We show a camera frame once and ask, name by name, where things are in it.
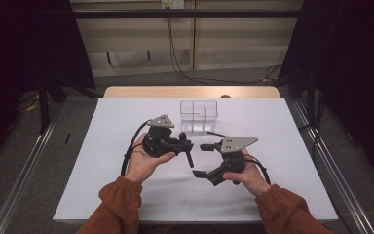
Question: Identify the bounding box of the person's right hand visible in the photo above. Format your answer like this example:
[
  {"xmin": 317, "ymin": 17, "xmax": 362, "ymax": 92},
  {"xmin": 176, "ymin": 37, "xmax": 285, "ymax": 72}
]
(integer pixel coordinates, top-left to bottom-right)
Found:
[{"xmin": 222, "ymin": 147, "xmax": 272, "ymax": 198}]

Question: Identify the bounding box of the black horizontal metal bar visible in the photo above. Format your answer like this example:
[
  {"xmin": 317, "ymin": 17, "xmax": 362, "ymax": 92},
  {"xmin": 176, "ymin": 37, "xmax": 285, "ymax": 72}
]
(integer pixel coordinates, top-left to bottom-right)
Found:
[{"xmin": 72, "ymin": 9, "xmax": 303, "ymax": 19}]

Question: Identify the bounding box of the black hanging wall cable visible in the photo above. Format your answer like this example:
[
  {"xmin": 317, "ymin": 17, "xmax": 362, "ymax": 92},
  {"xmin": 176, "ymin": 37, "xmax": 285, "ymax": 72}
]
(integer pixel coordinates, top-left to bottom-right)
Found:
[{"xmin": 166, "ymin": 6, "xmax": 283, "ymax": 86}]

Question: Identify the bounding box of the hand-held gripper black cable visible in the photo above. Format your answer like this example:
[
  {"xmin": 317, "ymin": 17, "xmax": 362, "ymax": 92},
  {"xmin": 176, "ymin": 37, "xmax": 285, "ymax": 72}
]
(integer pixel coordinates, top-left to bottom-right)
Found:
[
  {"xmin": 243, "ymin": 153, "xmax": 272, "ymax": 186},
  {"xmin": 120, "ymin": 119, "xmax": 152, "ymax": 176}
]

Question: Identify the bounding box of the aluminium floor rail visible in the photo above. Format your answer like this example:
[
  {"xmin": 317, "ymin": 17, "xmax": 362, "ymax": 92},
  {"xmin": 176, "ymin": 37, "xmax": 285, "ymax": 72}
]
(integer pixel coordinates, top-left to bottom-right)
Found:
[
  {"xmin": 290, "ymin": 98, "xmax": 374, "ymax": 234},
  {"xmin": 0, "ymin": 103, "xmax": 64, "ymax": 234}
]

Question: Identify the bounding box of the white table mat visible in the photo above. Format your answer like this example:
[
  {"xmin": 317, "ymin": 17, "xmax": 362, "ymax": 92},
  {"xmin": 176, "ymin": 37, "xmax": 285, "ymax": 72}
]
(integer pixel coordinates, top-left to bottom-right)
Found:
[{"xmin": 52, "ymin": 97, "xmax": 339, "ymax": 225}]

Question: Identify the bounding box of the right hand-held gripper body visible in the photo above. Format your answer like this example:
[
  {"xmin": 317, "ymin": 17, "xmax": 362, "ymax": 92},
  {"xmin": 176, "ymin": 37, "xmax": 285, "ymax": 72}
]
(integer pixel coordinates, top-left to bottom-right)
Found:
[{"xmin": 207, "ymin": 136, "xmax": 259, "ymax": 187}]

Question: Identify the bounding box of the left hand-held gripper black cable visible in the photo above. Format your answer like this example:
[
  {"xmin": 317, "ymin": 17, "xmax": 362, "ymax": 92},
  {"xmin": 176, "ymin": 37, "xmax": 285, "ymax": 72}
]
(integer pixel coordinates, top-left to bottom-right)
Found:
[{"xmin": 120, "ymin": 119, "xmax": 152, "ymax": 176}]

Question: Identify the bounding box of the yellow floor cable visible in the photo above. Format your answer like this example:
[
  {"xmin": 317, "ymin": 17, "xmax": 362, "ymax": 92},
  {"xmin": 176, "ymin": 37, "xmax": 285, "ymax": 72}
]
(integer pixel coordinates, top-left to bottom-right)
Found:
[{"xmin": 18, "ymin": 94, "xmax": 42, "ymax": 113}]

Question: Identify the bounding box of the white wall socket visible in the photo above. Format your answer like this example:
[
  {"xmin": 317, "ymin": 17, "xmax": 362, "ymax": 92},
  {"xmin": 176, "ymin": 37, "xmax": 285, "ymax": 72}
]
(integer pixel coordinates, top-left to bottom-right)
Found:
[{"xmin": 161, "ymin": 0, "xmax": 185, "ymax": 10}]

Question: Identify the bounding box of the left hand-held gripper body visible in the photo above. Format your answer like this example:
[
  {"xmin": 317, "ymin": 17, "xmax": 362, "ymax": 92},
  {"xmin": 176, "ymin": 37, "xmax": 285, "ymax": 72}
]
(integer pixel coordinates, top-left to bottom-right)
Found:
[{"xmin": 141, "ymin": 114, "xmax": 181, "ymax": 159}]

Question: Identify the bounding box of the right hand-held gripper black cable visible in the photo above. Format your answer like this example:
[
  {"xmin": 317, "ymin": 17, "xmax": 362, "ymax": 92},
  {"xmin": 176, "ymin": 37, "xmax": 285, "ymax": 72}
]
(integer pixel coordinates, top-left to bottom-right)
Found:
[{"xmin": 243, "ymin": 153, "xmax": 272, "ymax": 186}]

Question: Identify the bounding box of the black metal stand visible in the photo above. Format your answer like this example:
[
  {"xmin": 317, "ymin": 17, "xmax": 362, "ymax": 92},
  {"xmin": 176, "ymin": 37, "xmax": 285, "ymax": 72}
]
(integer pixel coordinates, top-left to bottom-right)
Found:
[
  {"xmin": 306, "ymin": 71, "xmax": 319, "ymax": 160},
  {"xmin": 37, "ymin": 74, "xmax": 52, "ymax": 135}
]

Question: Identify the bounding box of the black curtain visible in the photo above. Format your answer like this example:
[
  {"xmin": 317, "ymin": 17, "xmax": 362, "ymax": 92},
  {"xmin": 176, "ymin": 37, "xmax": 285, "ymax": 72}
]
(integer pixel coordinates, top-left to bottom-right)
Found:
[
  {"xmin": 0, "ymin": 0, "xmax": 95, "ymax": 170},
  {"xmin": 277, "ymin": 0, "xmax": 374, "ymax": 186}
]

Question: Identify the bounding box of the clear plastic organizer box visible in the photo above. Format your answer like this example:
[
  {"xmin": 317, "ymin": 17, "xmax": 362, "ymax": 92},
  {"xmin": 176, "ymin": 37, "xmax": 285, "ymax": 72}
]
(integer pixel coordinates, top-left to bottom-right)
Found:
[{"xmin": 179, "ymin": 99, "xmax": 219, "ymax": 134}]

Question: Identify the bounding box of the person's left hand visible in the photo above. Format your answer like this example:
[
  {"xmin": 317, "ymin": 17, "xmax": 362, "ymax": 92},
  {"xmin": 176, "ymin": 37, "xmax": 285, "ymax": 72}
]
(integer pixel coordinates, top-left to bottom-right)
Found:
[{"xmin": 124, "ymin": 132, "xmax": 177, "ymax": 184}]

